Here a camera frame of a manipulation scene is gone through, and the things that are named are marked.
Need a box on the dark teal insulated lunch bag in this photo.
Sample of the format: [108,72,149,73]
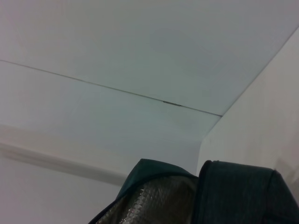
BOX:
[88,158,299,224]

